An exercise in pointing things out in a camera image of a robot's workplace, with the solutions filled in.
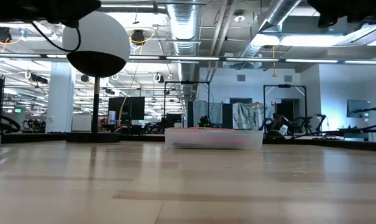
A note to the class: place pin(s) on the clear plastic supply box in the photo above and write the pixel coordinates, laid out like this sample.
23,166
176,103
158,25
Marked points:
214,140

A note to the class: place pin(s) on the white globe table lamp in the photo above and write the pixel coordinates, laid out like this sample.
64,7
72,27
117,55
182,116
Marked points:
96,40

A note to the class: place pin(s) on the white canister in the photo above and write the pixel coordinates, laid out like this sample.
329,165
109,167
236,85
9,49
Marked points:
112,117

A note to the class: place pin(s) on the black computer monitor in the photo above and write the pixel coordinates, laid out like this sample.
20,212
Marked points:
127,109

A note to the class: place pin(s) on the white plastic bottle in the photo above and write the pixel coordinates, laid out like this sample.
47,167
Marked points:
283,129

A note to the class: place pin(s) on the marbled fabric panel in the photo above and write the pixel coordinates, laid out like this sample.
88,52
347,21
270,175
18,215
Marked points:
211,112
250,115

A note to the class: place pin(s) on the black ceiling dome camera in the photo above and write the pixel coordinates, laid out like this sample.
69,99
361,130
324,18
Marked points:
138,36
2,34

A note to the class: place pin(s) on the silver ceiling air duct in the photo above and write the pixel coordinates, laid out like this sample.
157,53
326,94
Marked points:
183,25
277,15

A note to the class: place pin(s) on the wall screen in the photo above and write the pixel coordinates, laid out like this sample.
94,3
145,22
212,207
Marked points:
358,108

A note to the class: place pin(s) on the black aluminium table frame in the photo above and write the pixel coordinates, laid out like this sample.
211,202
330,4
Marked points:
35,137

